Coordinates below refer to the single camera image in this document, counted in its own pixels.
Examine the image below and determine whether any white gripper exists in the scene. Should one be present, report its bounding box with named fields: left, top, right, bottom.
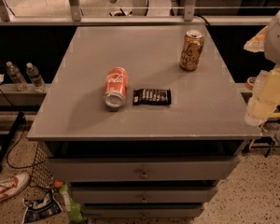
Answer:
left=244, top=26, right=280, bottom=126

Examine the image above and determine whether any orange gold soda can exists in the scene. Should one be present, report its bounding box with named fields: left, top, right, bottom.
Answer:
left=179, top=30, right=204, bottom=71

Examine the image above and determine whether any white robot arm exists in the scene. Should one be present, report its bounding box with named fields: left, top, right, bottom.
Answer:
left=244, top=10, right=280, bottom=126

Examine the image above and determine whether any red cola can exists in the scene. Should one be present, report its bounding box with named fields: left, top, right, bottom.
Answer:
left=104, top=67, right=128, bottom=108

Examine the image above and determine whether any roll of tan tape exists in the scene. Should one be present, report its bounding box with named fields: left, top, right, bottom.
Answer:
left=245, top=77, right=257, bottom=91

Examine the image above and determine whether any top grey drawer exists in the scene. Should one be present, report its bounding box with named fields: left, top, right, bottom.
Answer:
left=48, top=157, right=239, bottom=182

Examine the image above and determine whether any grey drawer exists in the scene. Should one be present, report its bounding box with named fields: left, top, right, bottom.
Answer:
left=82, top=204, right=203, bottom=218
left=48, top=157, right=239, bottom=182
left=71, top=187, right=217, bottom=203

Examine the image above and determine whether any black snack bar packet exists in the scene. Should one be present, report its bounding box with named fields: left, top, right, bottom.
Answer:
left=133, top=89, right=172, bottom=105

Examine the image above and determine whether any grey drawer cabinet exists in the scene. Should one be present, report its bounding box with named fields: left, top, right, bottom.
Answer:
left=29, top=25, right=259, bottom=208

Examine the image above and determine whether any middle grey drawer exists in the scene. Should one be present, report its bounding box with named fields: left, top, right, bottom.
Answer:
left=71, top=187, right=217, bottom=203

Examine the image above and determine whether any bottom grey drawer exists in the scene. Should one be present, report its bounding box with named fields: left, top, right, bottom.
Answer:
left=82, top=204, right=203, bottom=218

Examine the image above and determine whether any right clear water bottle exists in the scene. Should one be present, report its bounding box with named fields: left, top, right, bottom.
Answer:
left=26, top=63, right=46, bottom=93

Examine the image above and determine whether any clear water bottle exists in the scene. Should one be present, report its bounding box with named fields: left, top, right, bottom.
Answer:
left=7, top=62, right=28, bottom=91
left=26, top=63, right=46, bottom=93

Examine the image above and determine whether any green plastic bottle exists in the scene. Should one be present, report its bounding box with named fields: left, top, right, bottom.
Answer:
left=59, top=184, right=87, bottom=224

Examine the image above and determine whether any left clear water bottle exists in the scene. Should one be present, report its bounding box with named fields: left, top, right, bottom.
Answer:
left=7, top=62, right=28, bottom=91

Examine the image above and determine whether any dark crumpled chip bag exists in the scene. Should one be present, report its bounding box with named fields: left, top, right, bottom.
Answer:
left=22, top=190, right=63, bottom=224

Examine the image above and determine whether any grey metal railing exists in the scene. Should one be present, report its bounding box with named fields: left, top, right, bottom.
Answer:
left=0, top=0, right=280, bottom=24

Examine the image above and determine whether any white red sneaker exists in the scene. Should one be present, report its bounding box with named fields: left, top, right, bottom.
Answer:
left=0, top=172, right=30, bottom=203

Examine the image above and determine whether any black floor stand leg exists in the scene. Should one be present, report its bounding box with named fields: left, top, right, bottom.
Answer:
left=0, top=112, right=24, bottom=173

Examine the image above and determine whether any yellow metal frame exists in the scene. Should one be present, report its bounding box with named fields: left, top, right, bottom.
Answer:
left=245, top=118, right=280, bottom=151

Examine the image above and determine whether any black floor cable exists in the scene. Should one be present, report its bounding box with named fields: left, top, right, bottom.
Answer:
left=0, top=77, right=46, bottom=170

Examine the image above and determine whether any wire mesh basket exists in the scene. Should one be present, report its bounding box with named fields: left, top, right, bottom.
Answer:
left=30, top=145, right=53, bottom=189

